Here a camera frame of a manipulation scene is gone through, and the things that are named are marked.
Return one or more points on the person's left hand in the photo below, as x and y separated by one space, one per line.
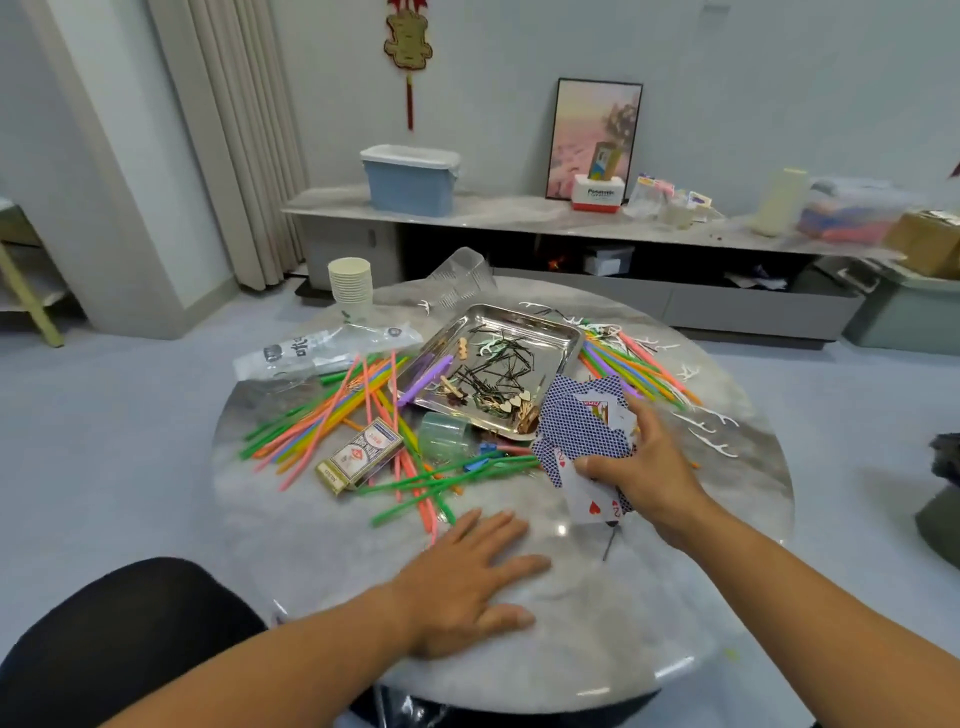
458 585

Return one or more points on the trash bin with black bag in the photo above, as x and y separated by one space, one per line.
942 510

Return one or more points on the clear ribbed organizer box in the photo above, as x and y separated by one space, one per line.
462 278

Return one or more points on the group of white paper cups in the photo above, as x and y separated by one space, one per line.
350 285

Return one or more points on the cardboard box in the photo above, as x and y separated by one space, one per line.
927 243

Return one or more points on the person's right forearm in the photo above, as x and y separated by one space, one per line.
810 630

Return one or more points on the clear printed plastic bag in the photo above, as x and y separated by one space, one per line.
323 350

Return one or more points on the red gold wall hanging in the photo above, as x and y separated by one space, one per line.
408 38

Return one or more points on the person's right hand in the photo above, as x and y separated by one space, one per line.
653 480

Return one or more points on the white box in cabinet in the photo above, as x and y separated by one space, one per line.
608 261

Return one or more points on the blue storage box white lid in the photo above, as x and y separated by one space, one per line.
410 180

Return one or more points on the beige curtain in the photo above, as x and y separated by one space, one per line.
233 135

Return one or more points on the clear storage box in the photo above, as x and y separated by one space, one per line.
855 213

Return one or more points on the framed pink picture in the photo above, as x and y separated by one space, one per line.
578 128

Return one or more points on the small colourful box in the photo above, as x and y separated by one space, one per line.
603 161

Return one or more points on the clear bag of snacks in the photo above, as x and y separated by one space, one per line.
648 195

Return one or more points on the colourful matchbox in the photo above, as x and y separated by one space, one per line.
357 456

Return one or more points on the white floss pick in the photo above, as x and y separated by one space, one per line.
717 446
705 419

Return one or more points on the pile of floss picks and clips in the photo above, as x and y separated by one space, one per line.
495 375

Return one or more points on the loose papers in cabinet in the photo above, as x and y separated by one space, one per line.
755 279

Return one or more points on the metal tray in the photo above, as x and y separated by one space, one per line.
510 318

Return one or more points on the grey green storage bin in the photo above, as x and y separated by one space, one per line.
900 312

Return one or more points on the colourful small packet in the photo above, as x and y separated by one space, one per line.
699 200

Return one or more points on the pile of colourful straws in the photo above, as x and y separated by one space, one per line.
323 405

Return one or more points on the translucent green plastic cup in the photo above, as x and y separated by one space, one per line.
444 435

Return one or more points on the cream paper roll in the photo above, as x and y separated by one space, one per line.
782 203

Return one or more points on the white and red small box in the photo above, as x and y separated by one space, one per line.
597 194

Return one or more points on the person's left forearm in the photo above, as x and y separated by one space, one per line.
270 675

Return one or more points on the grey cabinet with marble top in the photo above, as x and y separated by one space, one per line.
495 210

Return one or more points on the pile of playing cards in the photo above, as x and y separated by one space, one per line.
578 420

